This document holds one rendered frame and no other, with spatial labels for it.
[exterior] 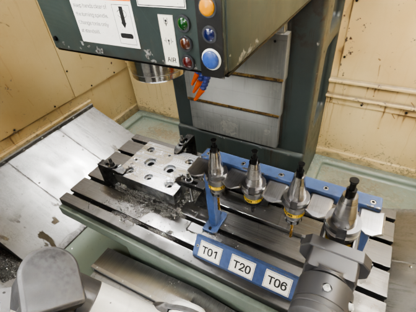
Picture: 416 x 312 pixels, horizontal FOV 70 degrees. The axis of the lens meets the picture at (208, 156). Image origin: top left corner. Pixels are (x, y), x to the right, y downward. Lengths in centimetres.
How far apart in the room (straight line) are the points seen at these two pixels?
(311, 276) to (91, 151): 151
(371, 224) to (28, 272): 67
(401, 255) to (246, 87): 86
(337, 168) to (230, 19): 144
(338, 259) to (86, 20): 65
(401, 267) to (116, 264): 104
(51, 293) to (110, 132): 145
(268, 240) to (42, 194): 115
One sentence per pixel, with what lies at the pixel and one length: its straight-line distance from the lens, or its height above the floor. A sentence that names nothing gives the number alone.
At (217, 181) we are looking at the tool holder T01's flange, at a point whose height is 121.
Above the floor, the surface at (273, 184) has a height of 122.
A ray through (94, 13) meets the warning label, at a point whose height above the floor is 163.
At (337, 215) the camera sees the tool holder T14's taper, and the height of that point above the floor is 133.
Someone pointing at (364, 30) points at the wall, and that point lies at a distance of 151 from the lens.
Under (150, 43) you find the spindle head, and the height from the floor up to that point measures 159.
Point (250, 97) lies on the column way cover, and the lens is 130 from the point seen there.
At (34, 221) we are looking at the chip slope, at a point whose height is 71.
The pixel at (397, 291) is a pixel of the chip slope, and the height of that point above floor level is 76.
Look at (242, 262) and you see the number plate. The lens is 95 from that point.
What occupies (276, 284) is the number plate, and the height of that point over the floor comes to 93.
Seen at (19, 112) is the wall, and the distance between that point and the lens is 182.
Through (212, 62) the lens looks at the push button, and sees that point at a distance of 51.
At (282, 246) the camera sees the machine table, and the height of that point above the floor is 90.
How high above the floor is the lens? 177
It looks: 40 degrees down
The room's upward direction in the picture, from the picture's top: 6 degrees counter-clockwise
